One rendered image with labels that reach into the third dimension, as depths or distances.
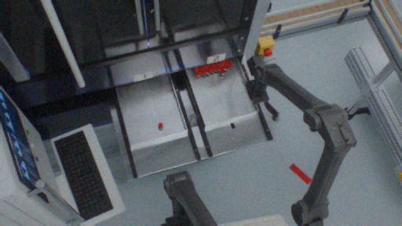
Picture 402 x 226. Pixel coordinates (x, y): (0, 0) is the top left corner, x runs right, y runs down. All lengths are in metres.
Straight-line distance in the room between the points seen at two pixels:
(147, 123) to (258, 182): 1.10
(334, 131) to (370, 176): 1.81
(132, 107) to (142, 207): 0.93
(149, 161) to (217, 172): 0.98
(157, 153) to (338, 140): 0.91
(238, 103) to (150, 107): 0.41
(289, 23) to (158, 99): 0.76
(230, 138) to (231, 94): 0.22
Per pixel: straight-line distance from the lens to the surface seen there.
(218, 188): 2.82
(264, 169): 2.90
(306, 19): 2.31
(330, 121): 1.32
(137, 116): 2.02
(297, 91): 1.44
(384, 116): 2.65
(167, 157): 1.95
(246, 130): 2.01
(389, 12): 2.50
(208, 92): 2.07
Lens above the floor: 2.73
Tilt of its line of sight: 66 degrees down
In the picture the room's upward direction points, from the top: 6 degrees clockwise
